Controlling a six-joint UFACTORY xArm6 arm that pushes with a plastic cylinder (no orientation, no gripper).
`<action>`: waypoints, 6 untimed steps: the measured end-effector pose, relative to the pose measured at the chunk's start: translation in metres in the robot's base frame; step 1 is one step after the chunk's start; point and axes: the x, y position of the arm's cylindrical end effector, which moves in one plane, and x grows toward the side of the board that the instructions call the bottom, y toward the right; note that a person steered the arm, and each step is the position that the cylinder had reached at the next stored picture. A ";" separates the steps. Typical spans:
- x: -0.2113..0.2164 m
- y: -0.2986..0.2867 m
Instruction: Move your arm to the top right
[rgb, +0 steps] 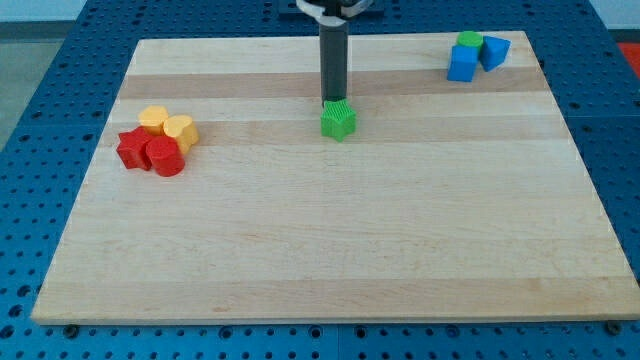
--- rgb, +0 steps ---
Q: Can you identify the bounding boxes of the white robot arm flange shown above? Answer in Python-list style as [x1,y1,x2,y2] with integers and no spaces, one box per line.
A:
[295,0,374,27]

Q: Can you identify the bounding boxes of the green star block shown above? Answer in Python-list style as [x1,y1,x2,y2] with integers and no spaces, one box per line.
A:
[321,99,357,142]

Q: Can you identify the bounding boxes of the light wooden board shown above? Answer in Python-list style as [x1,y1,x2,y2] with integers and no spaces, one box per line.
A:
[31,31,639,325]

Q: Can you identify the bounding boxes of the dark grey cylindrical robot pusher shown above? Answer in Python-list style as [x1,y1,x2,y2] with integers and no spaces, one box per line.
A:
[319,23,349,103]

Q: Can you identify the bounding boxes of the yellow heart block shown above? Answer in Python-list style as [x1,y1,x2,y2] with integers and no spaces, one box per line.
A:
[163,115,199,155]

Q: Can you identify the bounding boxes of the red cylinder block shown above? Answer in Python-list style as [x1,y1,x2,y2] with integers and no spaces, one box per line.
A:
[146,136,185,177]

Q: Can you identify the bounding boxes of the blue cube block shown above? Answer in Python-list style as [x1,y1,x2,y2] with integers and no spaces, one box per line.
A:
[447,45,479,82]

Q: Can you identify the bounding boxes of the red star block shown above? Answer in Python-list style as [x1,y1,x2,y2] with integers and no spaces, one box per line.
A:
[116,126,154,171]

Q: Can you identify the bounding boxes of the green cylinder block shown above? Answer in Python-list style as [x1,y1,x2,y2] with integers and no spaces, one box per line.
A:
[456,30,484,51]

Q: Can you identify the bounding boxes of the blue triangular block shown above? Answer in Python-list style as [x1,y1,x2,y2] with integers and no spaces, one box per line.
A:
[479,35,511,72]

